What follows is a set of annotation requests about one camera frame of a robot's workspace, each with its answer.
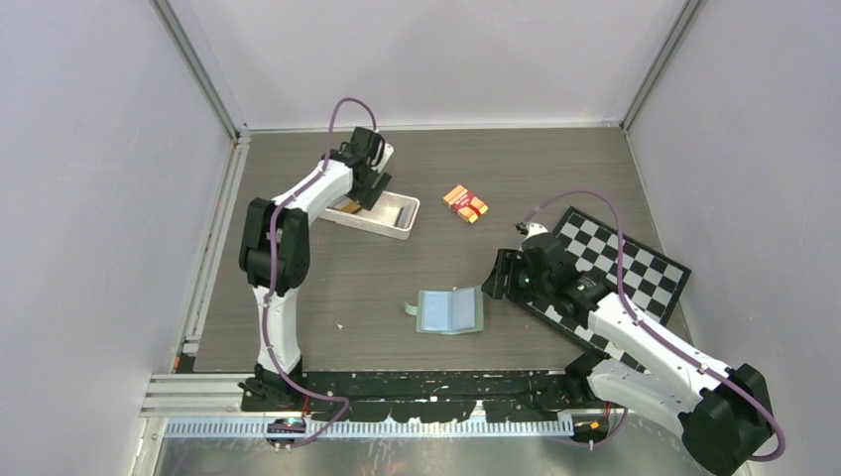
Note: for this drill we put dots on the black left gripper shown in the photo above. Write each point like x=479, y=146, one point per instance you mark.
x=375, y=190

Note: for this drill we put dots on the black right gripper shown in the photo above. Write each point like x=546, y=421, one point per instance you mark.
x=494, y=286

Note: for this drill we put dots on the white rectangular plastic tray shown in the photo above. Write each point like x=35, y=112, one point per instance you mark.
x=380, y=220

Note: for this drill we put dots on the mint green card holder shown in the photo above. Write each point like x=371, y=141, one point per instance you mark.
x=454, y=312

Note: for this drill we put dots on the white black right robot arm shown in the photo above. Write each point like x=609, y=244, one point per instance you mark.
x=722, y=414

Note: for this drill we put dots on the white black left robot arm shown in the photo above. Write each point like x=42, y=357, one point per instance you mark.
x=275, y=251

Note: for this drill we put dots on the gold card in tray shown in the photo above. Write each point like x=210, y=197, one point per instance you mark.
x=350, y=207

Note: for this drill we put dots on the grey credit card stack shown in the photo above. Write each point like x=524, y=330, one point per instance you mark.
x=406, y=216

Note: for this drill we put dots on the red orange small box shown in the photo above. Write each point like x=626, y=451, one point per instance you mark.
x=465, y=204

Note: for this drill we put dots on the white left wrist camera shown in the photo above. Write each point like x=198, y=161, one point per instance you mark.
x=381, y=158

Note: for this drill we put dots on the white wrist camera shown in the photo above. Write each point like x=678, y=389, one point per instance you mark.
x=381, y=158
x=530, y=229

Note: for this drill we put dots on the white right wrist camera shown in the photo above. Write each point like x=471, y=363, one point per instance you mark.
x=530, y=229

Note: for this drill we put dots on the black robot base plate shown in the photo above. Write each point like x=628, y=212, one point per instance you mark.
x=433, y=396

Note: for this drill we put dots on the aluminium frame rail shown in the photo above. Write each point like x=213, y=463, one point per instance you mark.
x=209, y=406

